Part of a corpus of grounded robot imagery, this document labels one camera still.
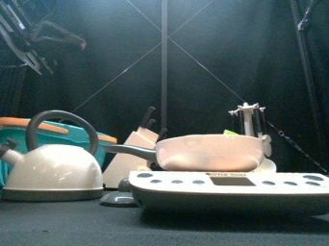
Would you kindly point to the white toy knife block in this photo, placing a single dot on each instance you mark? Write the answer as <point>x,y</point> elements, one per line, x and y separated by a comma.
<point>129,157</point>

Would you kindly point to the white hanging toy utensil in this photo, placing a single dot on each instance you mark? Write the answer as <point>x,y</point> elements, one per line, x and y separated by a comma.
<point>267,144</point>

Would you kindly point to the grey pot lid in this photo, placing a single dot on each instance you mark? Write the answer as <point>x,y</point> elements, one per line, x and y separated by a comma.
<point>118,197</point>

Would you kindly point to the green toy piece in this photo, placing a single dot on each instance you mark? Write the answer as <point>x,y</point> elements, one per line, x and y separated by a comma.
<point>230,132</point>

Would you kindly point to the teal bin orange rim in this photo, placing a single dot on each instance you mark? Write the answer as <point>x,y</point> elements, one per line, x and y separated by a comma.
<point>65,134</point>

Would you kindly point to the slanted black frame pole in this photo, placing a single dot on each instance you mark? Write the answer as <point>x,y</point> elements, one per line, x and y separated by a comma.
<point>307,80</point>

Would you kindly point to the white toy stove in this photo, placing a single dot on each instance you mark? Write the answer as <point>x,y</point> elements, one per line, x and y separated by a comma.
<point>232,192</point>

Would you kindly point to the black hanging toy utensil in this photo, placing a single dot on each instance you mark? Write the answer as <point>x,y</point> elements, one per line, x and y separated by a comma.
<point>259,124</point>

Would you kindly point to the pink frying pan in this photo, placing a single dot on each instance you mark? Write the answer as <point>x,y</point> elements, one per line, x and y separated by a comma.
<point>210,152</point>

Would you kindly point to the white utensil stand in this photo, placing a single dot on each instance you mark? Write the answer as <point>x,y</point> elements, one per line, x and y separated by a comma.
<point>248,118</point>

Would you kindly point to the vertical grey frame pole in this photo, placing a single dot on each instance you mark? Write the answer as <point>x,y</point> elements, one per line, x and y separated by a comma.
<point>164,64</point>

